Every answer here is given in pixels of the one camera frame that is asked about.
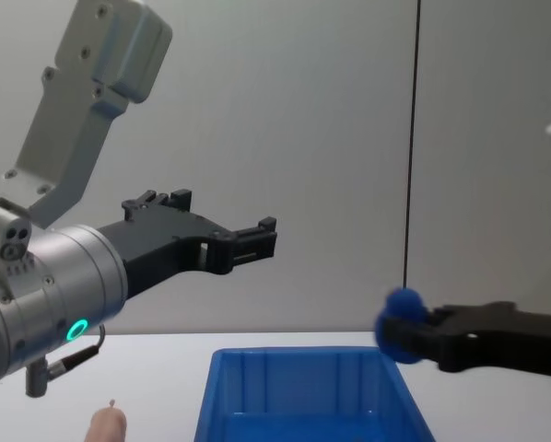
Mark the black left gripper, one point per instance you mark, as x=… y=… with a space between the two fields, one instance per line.
x=165 y=251

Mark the pink sausage toy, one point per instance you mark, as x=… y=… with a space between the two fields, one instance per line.
x=107 y=426

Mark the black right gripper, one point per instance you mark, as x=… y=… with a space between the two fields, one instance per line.
x=501 y=336

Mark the blue fuzzy ball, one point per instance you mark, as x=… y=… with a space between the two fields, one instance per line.
x=404 y=301

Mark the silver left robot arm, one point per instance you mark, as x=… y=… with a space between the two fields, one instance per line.
x=73 y=267

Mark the blue plastic bin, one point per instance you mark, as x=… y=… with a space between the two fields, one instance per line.
x=298 y=400

